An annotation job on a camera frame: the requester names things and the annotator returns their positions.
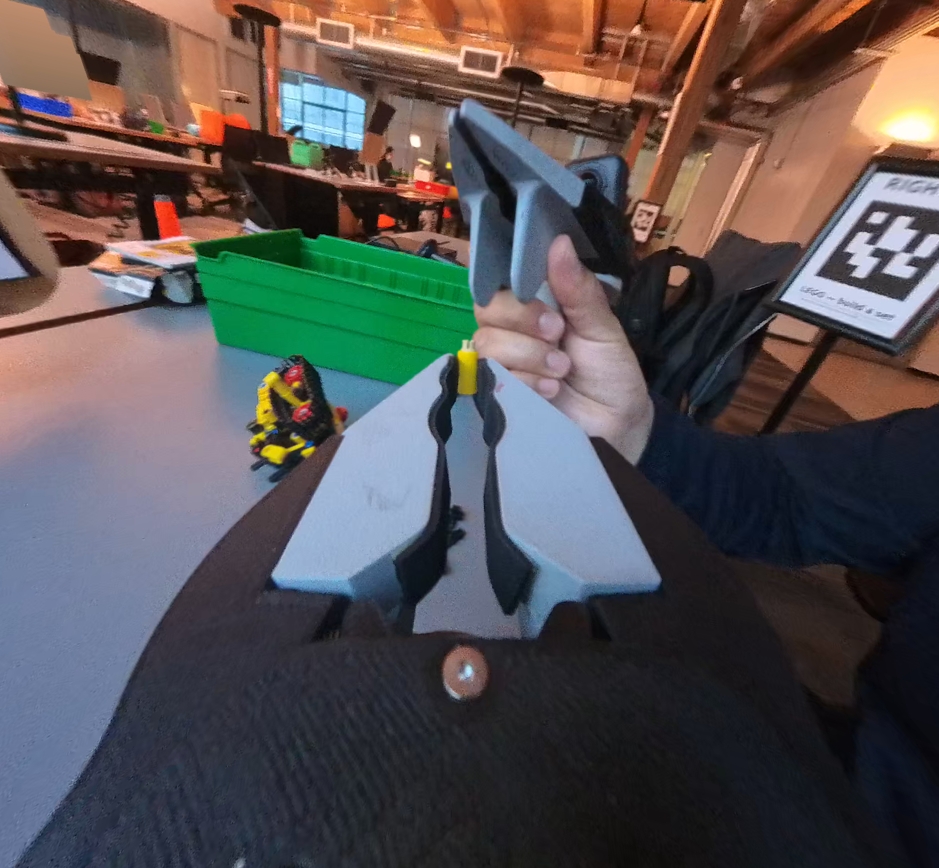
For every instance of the black backpack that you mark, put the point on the black backpack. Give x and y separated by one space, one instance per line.
704 325

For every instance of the small blue bin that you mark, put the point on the small blue bin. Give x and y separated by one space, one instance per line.
44 105

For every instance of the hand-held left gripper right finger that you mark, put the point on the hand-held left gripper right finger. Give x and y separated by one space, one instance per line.
565 508

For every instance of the small black white tag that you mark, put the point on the small black white tag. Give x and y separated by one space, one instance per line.
645 221

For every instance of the small yellow lego pin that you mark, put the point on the small yellow lego pin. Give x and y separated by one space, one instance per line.
466 373

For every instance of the long work table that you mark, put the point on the long work table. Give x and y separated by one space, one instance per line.
110 153

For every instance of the instruction sheet display stand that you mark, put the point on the instruction sheet display stand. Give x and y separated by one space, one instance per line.
22 244

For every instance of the person's dark clothing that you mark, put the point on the person's dark clothing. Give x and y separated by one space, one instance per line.
909 736

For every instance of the stack of booklets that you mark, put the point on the stack of booklets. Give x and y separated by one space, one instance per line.
147 252

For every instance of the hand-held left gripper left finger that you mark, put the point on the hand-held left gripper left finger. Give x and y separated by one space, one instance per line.
367 501

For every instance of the yellow black lego vehicle model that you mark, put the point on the yellow black lego vehicle model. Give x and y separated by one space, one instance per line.
293 413

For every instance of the person's right forearm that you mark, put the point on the person's right forearm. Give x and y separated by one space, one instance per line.
792 486

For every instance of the green plastic bin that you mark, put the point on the green plastic bin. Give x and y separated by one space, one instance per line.
330 325

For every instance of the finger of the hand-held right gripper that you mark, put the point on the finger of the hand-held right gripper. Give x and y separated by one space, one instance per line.
546 208
488 244

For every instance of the large paned window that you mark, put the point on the large paned window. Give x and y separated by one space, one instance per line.
323 112

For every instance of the person's right hand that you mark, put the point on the person's right hand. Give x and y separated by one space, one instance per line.
594 362

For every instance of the black floor lamp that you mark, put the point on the black floor lamp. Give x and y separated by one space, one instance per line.
258 17
522 76

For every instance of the framed black white tag sign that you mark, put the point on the framed black white tag sign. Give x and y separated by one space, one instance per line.
880 244

